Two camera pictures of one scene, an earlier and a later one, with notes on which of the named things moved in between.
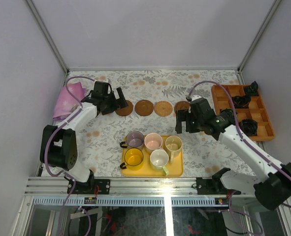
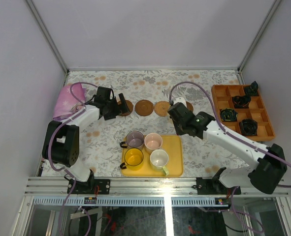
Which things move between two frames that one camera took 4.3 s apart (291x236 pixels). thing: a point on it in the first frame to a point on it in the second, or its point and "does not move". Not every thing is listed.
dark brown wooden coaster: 126,110 does not move
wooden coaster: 163,108 does not move
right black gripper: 183,115 to 178,131
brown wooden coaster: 144,107 does not move
